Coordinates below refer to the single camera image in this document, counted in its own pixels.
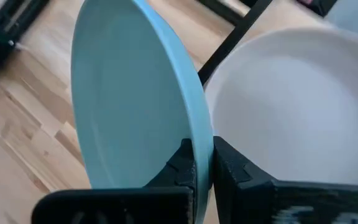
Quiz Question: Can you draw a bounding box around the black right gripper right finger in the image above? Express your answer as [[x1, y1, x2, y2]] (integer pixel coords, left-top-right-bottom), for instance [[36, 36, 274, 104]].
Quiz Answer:
[[213, 136, 358, 224]]

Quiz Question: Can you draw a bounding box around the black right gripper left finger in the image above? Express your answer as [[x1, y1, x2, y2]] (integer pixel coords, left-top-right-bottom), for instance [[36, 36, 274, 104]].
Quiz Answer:
[[31, 138, 197, 224]]

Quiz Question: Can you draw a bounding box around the light grey plate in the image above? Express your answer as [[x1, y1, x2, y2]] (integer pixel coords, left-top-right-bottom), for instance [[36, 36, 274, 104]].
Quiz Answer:
[[204, 27, 358, 187]]

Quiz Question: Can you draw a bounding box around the teal plate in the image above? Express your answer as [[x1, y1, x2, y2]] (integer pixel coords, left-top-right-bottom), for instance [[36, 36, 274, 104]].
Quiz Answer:
[[70, 0, 214, 224]]

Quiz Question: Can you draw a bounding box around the black dish rack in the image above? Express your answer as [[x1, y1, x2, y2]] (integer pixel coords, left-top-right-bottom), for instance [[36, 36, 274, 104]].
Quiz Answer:
[[197, 0, 275, 87]]

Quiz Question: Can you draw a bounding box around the red black portable box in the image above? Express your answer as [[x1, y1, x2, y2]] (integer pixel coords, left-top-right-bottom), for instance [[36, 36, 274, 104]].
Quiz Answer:
[[296, 0, 338, 18]]

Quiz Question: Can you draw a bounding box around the black aluminium table frame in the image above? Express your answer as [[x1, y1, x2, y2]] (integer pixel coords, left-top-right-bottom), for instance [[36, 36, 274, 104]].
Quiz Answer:
[[0, 0, 51, 41]]

